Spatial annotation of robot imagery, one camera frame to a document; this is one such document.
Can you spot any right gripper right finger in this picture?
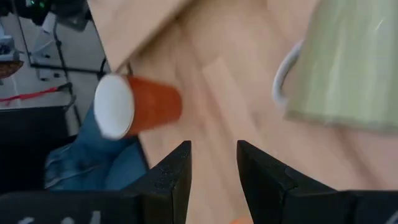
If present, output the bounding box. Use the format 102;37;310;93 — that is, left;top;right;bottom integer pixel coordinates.
236;140;354;224

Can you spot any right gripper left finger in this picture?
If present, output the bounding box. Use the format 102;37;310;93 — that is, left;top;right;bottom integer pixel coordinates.
124;140;192;224

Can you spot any orange-red glossy mug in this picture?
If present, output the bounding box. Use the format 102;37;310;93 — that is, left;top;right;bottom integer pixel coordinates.
93;73;183;141

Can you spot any black chair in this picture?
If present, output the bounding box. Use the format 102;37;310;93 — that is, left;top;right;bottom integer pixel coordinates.
0;105;80;194

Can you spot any black labelled robot equipment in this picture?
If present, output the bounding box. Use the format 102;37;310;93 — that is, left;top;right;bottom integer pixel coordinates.
0;0;91;32

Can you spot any red strap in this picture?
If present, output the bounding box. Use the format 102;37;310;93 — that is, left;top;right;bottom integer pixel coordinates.
0;86;63;104

